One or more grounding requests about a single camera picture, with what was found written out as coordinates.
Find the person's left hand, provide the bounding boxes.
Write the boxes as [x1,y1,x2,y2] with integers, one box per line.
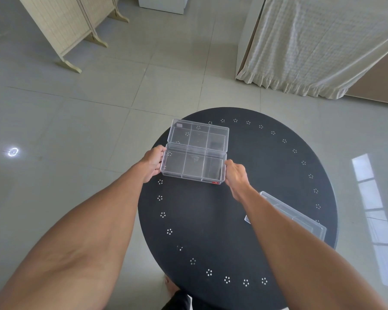
[138,145,167,184]

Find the person's right hand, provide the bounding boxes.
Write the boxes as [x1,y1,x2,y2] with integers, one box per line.
[225,160,250,198]

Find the clear plastic compartment box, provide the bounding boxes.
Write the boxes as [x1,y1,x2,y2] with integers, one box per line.
[160,119,230,185]
[244,191,327,241]

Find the person's right forearm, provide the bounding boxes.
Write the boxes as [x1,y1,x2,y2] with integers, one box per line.
[235,185,388,310]

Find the person's left forearm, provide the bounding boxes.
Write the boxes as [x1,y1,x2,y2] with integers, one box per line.
[0,162,149,310]

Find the closed clear plastic compartment box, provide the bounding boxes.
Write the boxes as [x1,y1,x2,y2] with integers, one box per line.
[244,191,327,241]

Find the person's bare foot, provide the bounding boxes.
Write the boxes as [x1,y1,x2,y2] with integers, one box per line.
[164,276,182,297]

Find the cream checked cloth cover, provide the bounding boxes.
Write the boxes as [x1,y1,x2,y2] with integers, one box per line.
[236,0,388,100]

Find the person's black shorts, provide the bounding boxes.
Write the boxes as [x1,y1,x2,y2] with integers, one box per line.
[162,289,193,310]

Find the white cabinet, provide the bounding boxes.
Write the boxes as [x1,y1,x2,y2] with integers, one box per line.
[137,0,190,15]

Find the beige folding screen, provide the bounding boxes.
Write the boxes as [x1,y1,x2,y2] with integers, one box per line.
[17,0,130,74]

